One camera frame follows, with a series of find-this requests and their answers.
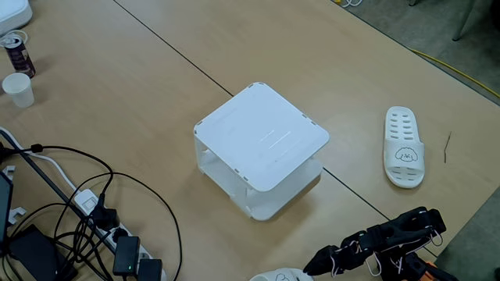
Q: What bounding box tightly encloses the white slipper with dog print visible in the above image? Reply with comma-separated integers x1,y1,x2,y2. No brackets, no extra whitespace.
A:
248,267,314,281
383,105,426,190

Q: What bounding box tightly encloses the white plastic shoe rack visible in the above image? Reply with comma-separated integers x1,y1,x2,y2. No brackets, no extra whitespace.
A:
193,81,330,222

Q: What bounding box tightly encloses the small thin twig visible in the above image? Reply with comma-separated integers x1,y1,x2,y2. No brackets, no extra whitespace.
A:
443,130,453,164

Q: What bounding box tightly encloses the black power adapter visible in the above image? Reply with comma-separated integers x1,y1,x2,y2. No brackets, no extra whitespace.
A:
137,258,163,281

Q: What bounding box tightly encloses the black adapter with green light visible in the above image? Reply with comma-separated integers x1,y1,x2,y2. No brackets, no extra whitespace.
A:
112,235,141,277

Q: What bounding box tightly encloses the black plug charger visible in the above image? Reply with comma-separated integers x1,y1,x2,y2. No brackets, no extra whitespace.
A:
90,193,120,231

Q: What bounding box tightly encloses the white power strip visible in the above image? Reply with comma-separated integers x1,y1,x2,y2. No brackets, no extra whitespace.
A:
73,188,168,281

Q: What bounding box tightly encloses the grey chair leg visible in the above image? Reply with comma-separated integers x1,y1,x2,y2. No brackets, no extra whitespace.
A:
452,0,478,42

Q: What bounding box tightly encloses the black flat case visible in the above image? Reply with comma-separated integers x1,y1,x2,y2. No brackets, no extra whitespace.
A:
6,224,79,281

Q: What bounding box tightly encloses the dark laptop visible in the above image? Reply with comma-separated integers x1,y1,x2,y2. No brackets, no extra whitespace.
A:
0,171,13,245

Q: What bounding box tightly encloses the white paper cup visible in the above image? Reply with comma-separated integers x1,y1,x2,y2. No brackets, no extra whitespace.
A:
1,72,35,109

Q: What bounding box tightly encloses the purple drink can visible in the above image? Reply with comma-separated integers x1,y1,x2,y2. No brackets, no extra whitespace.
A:
3,34,37,79

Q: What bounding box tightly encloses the white box device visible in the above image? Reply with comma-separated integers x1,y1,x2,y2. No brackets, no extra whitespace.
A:
0,0,34,36

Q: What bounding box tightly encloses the yellow floor cable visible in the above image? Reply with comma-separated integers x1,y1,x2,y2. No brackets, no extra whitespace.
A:
408,47,500,99

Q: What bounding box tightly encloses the white power strip cable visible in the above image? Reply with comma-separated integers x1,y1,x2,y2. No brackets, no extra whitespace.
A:
0,126,79,192

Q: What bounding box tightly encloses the black cable with ferrite bead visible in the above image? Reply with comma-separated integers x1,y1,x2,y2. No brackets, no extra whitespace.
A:
2,143,115,200

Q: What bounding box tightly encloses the white coiled cable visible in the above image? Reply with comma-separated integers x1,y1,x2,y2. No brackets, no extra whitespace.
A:
0,29,29,48

